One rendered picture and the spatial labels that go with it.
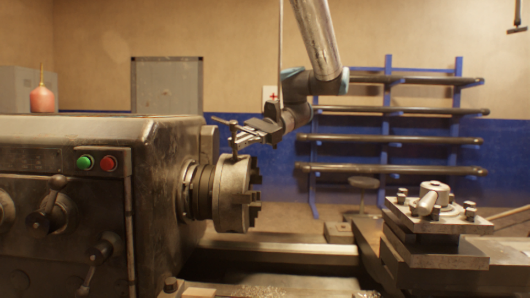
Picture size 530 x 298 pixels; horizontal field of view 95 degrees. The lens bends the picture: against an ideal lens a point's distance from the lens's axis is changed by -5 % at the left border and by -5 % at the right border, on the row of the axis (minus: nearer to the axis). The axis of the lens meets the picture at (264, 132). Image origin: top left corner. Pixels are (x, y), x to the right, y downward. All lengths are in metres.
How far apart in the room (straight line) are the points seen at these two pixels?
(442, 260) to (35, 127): 0.99
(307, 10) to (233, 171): 0.47
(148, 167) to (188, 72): 3.45
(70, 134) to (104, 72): 3.98
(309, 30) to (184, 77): 3.46
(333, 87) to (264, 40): 3.16
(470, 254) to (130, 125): 0.81
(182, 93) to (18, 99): 1.92
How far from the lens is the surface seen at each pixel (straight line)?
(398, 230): 0.72
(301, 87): 0.89
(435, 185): 0.71
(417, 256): 0.67
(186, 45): 4.18
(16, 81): 4.12
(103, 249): 0.69
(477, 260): 0.73
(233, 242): 1.09
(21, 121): 0.89
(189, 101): 4.01
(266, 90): 3.71
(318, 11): 0.67
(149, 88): 4.26
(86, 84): 4.89
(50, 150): 0.77
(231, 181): 0.75
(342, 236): 1.13
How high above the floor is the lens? 1.35
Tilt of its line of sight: 4 degrees down
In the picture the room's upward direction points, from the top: 1 degrees clockwise
